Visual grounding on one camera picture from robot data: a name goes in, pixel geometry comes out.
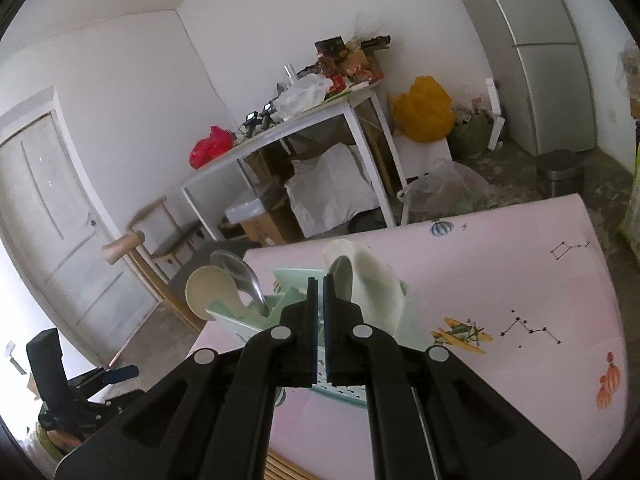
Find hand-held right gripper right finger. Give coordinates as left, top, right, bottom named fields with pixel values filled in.
left=324, top=276, right=581, bottom=480

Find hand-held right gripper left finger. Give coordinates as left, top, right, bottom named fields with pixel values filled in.
left=55, top=277, right=319, bottom=480

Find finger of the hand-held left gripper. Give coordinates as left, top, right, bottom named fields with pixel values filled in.
left=89, top=391, right=146, bottom=419
left=75, top=364, right=141, bottom=390

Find green perforated utensil basket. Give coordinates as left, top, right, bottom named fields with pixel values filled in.
left=205, top=267, right=416, bottom=407

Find white shell-shaped spoon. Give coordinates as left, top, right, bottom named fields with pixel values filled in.
left=321, top=240, right=410, bottom=348

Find white smooth plastic spoon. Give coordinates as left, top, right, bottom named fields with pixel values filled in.
left=185, top=265, right=242, bottom=322

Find wooden chair with dark seat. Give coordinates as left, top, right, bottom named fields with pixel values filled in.
left=101, top=230, right=206, bottom=333

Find cardboard box with white lining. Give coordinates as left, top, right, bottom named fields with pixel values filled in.
left=224, top=195, right=293, bottom=247

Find small wooden chair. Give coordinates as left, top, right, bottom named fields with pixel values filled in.
left=129, top=195, right=206, bottom=281

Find white woven sack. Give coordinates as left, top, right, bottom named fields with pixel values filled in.
left=284, top=142, right=382, bottom=238

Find white door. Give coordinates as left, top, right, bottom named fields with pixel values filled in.
left=0, top=87, right=158, bottom=366

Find pink printed tablecloth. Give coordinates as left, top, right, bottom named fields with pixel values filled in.
left=192, top=192, right=628, bottom=480

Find clear plastic bag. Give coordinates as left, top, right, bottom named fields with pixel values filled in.
left=397, top=159, right=495, bottom=226

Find white table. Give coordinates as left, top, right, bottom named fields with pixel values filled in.
left=180, top=84, right=408, bottom=242

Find red plastic bag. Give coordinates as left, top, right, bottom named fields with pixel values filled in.
left=189, top=125, right=236, bottom=169

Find white plastic bag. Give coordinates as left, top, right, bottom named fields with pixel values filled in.
left=271, top=73, right=334, bottom=122

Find green flat board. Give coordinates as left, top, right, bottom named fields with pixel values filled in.
left=325, top=87, right=373, bottom=106

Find yellow plastic bag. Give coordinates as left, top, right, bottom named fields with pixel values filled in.
left=389, top=75, right=456, bottom=144

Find green bag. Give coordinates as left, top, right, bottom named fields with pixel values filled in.
left=450, top=110, right=495, bottom=159

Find open cardboard box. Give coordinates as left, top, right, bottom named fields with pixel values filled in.
left=345, top=42, right=386, bottom=83

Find white foam pieces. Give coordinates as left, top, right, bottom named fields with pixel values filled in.
left=484, top=77, right=507, bottom=152

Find metal trash can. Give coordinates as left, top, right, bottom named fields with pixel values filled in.
left=535, top=150, right=587, bottom=200

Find yellow and white rice bag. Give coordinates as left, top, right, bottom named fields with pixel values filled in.
left=619, top=142, right=640, bottom=253

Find silver refrigerator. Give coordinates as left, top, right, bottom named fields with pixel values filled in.
left=472, top=0, right=599, bottom=157

